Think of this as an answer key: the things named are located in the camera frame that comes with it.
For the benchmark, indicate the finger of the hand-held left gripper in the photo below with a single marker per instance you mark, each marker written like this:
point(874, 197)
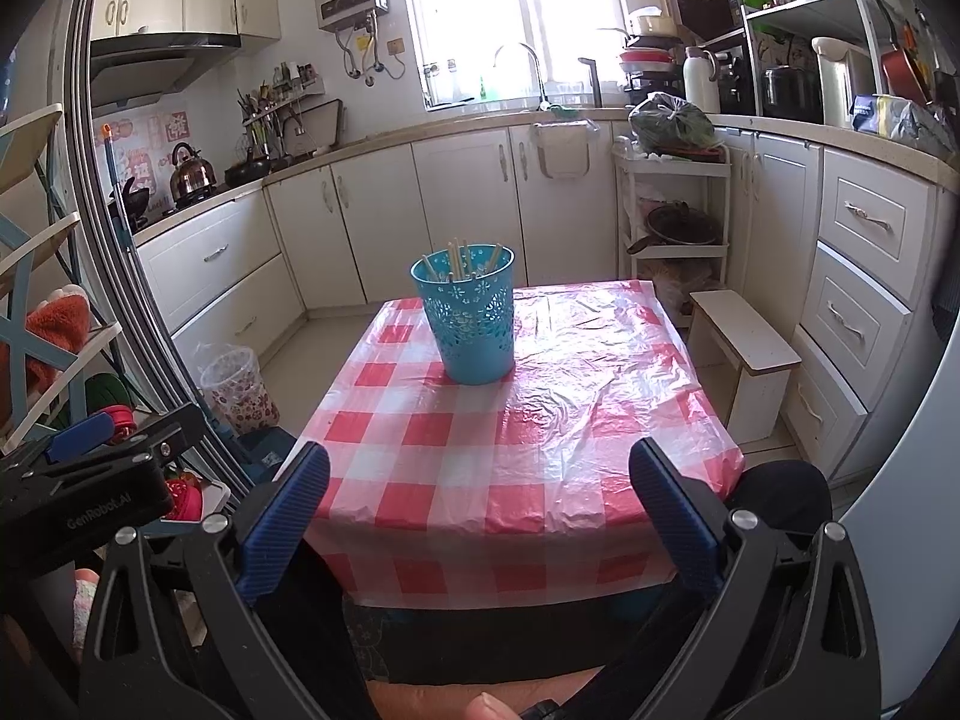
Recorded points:
point(79, 435)
point(165, 431)

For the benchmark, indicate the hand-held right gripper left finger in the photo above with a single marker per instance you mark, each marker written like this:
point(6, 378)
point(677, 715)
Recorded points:
point(285, 517)

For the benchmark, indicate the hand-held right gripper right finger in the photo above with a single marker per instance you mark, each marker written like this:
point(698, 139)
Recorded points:
point(675, 517)

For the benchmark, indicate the blue perforated plastic basket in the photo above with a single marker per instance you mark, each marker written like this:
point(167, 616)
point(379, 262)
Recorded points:
point(472, 345)

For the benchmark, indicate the bunch of wooden chopsticks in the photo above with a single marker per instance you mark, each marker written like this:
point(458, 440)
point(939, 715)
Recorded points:
point(455, 259)

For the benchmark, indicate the person's left hand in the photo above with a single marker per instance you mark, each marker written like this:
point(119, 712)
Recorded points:
point(84, 592)

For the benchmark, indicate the person's right hand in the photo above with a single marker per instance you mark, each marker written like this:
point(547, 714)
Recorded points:
point(487, 705)

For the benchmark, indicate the clear plastic waste bin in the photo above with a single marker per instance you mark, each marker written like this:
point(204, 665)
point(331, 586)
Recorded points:
point(240, 397)

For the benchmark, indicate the orange plush toy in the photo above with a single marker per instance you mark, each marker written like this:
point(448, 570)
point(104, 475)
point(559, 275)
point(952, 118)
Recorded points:
point(52, 322)

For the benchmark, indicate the red white checked tablecloth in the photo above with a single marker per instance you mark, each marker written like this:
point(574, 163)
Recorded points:
point(585, 427)

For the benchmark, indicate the white wooden stool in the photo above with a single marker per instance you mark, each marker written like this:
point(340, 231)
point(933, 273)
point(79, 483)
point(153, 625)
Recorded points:
point(742, 337)

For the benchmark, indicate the white folding shelf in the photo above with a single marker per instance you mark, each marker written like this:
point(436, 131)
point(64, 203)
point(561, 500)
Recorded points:
point(30, 240)

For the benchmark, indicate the black wok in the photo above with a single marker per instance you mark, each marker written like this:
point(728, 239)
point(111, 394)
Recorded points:
point(131, 202)

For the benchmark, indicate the white refrigerator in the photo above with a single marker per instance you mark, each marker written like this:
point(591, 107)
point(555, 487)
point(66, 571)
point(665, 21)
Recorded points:
point(915, 540)

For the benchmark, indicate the steel whistling kettle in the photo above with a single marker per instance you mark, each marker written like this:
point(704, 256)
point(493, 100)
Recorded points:
point(191, 180)

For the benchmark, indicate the black frying pan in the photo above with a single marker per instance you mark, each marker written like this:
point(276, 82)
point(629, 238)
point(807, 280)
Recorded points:
point(247, 172)

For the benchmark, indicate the white drawer cabinet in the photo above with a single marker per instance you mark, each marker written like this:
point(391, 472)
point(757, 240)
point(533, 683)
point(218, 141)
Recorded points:
point(855, 292)

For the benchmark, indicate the grey framed board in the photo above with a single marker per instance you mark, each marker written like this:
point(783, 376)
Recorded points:
point(319, 127)

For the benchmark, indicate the white trolley rack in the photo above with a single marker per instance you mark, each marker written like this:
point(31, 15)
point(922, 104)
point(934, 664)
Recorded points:
point(675, 167)

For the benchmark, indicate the black range hood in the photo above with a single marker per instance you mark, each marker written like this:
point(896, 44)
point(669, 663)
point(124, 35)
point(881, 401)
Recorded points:
point(150, 60)

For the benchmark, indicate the cream hanging door bin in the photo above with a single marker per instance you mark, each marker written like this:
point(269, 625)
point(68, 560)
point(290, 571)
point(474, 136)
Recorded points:
point(559, 154)

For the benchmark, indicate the green vegetable bag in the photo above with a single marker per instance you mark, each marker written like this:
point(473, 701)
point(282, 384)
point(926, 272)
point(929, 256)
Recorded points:
point(671, 124)

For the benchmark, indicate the green cloth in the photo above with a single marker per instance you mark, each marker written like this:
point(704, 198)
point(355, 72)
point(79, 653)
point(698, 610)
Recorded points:
point(566, 110)

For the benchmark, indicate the white thermos flask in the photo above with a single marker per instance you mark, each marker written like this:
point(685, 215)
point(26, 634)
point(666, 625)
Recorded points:
point(701, 82)

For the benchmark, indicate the dark straight tap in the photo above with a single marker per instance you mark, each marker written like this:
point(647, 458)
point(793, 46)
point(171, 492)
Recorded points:
point(595, 86)

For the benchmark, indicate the black cooking pot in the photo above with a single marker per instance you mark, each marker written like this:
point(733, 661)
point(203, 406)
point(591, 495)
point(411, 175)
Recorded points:
point(791, 94)

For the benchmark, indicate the black countertop appliance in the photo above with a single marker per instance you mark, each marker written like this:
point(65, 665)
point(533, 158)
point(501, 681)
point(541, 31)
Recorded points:
point(739, 82)

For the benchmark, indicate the blue printed packet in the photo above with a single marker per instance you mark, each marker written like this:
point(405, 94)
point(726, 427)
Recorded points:
point(877, 116)

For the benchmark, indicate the curved chrome faucet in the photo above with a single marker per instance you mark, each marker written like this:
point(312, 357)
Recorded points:
point(540, 82)

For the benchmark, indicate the stack of dishes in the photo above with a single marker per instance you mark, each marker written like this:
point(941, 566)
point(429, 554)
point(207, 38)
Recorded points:
point(649, 56)

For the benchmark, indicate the white electric water boiler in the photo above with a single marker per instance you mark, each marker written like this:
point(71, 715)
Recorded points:
point(836, 82)

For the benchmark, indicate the red hanging pan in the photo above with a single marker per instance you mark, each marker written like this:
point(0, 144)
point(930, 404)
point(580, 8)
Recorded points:
point(904, 75)

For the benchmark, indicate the black microwave oven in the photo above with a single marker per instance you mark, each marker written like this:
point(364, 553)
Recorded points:
point(705, 11)

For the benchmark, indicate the white storage rack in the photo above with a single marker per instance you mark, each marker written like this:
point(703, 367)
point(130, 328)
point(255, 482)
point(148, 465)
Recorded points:
point(795, 11)

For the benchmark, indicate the white framed window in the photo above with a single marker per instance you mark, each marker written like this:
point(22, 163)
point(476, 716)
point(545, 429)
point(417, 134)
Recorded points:
point(480, 15)

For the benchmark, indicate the silver sliding door frame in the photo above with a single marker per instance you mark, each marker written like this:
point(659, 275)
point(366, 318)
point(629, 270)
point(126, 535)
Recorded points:
point(97, 202)

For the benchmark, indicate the wall utensil rack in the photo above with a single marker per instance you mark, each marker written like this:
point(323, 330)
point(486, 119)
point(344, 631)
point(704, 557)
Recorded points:
point(277, 109)

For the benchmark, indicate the beige wall socket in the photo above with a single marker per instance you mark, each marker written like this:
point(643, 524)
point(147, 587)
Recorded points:
point(395, 46)

